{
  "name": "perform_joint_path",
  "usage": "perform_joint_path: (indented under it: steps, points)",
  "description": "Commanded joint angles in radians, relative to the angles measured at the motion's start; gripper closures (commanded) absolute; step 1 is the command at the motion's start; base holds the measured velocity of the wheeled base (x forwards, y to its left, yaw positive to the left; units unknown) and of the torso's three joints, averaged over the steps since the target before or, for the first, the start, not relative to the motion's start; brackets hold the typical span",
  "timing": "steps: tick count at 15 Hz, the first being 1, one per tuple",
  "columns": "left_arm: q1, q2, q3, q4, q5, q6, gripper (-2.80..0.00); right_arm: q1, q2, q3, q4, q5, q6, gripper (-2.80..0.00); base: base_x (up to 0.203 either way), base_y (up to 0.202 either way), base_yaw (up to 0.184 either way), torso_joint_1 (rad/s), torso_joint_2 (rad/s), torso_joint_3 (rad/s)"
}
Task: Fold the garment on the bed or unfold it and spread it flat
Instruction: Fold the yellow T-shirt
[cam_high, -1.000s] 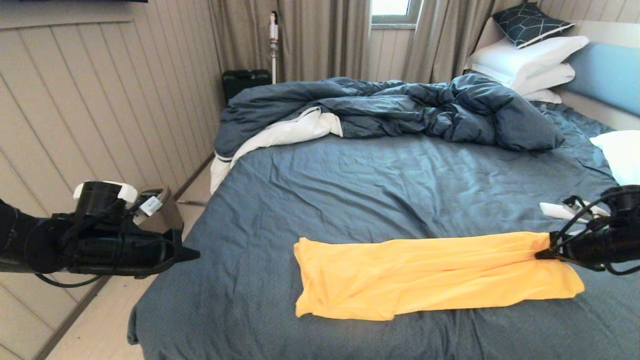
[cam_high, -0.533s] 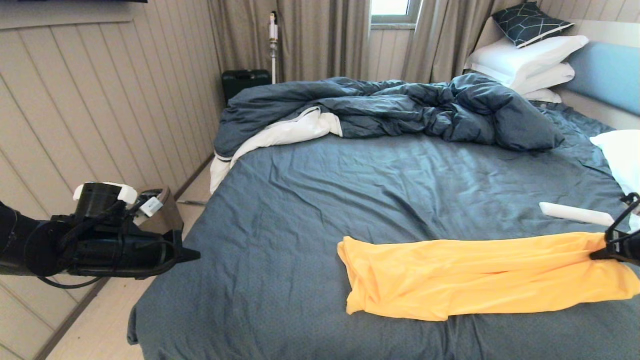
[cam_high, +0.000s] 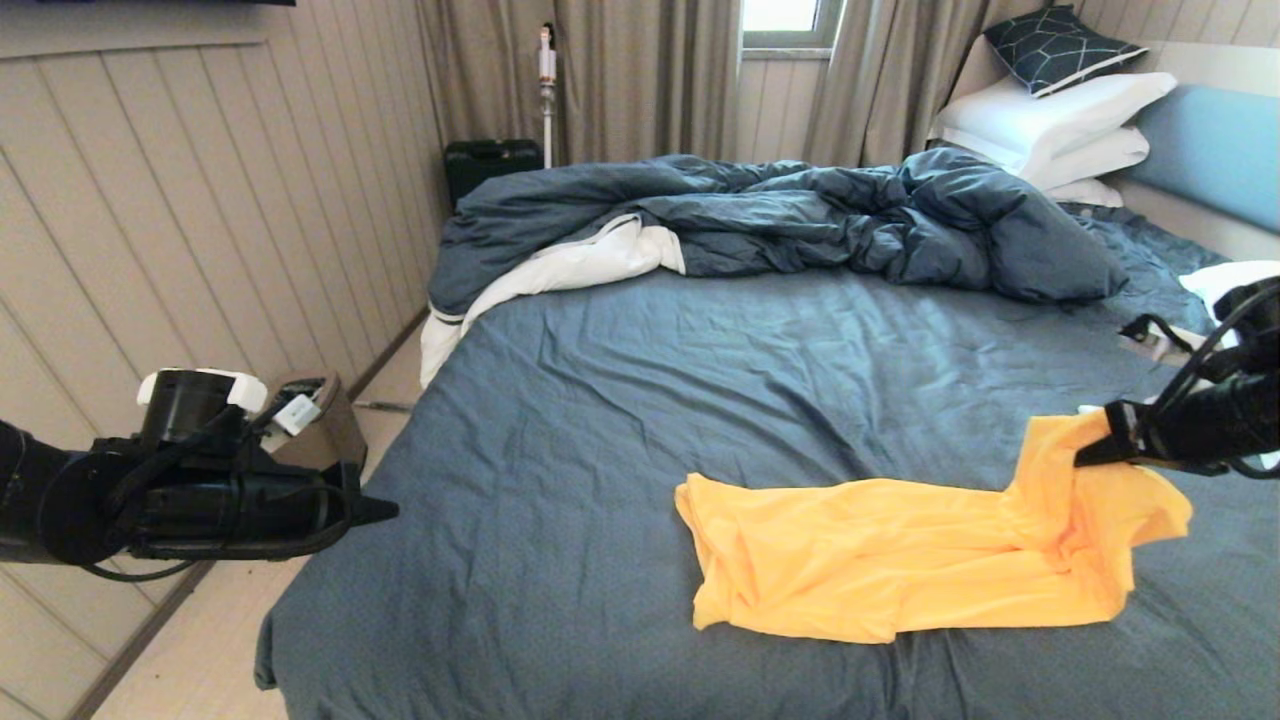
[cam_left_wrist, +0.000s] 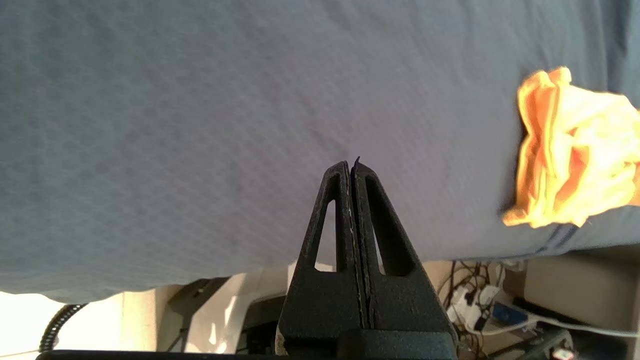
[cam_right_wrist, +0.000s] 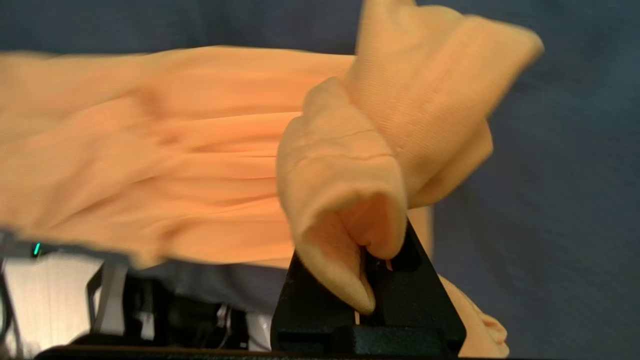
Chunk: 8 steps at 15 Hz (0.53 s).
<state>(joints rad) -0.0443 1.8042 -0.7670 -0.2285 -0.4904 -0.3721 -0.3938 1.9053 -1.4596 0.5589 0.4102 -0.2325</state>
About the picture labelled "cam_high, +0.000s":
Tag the blue headboard cushion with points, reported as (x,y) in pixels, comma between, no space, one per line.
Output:
(1218,152)

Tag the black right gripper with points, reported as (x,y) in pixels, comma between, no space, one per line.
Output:
(1210,420)

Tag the grey metal bar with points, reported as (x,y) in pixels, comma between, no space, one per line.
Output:
(385,406)

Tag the grey-beige curtain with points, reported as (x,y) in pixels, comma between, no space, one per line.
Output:
(640,75)
(890,75)

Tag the dark patterned cushion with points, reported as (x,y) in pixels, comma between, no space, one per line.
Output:
(1062,48)

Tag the beige bed headboard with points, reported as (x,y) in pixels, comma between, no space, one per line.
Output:
(1225,62)

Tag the yellow t-shirt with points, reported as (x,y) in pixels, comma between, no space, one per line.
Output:
(900,560)

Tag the white pillow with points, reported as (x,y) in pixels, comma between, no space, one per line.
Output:
(1098,158)
(1210,280)
(1045,115)
(1090,192)

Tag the white quilt with dark stripe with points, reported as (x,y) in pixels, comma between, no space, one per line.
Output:
(570,265)

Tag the black hard case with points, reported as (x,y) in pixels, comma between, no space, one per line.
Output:
(490,165)

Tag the dark blue duvet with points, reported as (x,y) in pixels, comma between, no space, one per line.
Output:
(800,210)

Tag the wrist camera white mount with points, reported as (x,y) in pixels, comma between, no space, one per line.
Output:
(1160,340)
(295,412)

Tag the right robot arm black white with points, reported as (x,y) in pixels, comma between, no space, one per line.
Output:
(1270,400)

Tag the window with grey frame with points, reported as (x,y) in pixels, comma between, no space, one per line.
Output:
(785,15)

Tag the white stick vacuum cleaner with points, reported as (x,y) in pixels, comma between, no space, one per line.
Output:
(547,65)

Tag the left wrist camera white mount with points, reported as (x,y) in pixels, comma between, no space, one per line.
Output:
(295,412)

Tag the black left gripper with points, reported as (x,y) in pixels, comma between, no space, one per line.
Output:
(200,505)

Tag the bronze trash bin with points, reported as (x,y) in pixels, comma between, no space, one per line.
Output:
(335,435)

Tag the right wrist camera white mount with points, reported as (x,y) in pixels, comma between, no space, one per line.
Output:
(1160,340)

